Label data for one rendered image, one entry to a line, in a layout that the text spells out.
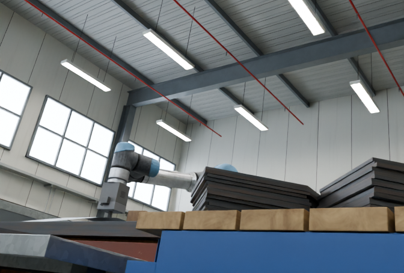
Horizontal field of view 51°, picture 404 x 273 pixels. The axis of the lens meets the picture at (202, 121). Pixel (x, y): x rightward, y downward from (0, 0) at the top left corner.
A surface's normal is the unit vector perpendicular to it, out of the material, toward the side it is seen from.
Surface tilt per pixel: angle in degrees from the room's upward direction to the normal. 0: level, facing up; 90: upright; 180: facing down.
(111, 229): 90
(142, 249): 90
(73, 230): 90
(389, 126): 90
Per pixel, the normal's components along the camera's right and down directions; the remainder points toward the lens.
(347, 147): -0.59, -0.41
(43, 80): 0.79, -0.14
